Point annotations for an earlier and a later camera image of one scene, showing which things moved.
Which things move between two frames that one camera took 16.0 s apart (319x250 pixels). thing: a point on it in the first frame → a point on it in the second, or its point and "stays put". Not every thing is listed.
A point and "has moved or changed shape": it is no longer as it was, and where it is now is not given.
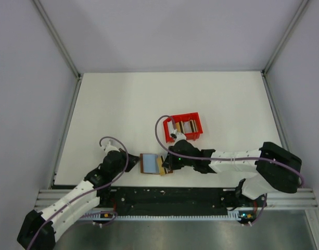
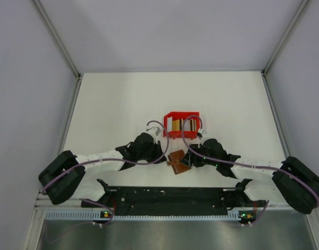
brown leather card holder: (149, 164) has moved or changed shape
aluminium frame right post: (284, 36) stays put
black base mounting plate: (129, 201) stays put
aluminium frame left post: (57, 38) stays put
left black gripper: (134, 160) → (159, 155)
